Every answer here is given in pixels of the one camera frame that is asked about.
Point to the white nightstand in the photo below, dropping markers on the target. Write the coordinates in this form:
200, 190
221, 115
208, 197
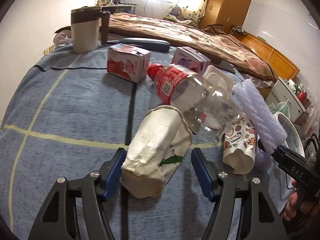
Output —
281, 93

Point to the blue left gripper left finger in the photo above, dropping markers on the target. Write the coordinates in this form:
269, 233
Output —
112, 173

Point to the brown bed blanket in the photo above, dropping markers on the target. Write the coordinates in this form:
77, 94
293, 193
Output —
211, 41

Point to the blue plaid tablecloth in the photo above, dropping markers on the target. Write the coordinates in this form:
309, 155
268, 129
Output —
67, 117

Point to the cluttered shelf desk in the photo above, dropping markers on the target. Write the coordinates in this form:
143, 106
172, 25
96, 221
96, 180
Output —
116, 6

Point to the white yogurt cup blue label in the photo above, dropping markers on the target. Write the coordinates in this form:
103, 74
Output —
217, 78

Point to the clear plastic bottle red label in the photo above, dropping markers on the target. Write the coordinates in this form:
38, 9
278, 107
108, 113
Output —
208, 109

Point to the white trash bin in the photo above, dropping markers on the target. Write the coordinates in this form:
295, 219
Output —
293, 140

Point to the dark blue glasses case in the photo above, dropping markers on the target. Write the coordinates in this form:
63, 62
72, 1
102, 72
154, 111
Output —
145, 43

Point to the right hand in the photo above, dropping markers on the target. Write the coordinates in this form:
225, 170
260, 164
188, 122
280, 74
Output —
307, 208

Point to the red can on nightstand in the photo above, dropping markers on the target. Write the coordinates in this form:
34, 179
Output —
302, 96

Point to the green plastic bag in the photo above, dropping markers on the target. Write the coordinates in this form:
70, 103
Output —
282, 107

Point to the colourful patterned paper cup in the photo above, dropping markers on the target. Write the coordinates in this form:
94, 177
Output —
240, 145

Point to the wooden headboard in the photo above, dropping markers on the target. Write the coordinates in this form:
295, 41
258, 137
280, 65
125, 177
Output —
283, 66

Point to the red white milk carton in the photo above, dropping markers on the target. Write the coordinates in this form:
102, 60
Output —
128, 62

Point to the purple white milk carton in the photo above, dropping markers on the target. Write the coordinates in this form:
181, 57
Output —
192, 59

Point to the wooden wardrobe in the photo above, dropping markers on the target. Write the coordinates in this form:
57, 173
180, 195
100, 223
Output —
228, 13

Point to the black smartphone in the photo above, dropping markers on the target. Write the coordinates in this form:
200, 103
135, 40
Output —
226, 66

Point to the white brown travel mug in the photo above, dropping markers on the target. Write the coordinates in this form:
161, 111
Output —
87, 25

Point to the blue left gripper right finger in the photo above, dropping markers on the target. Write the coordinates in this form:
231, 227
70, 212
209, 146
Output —
204, 173

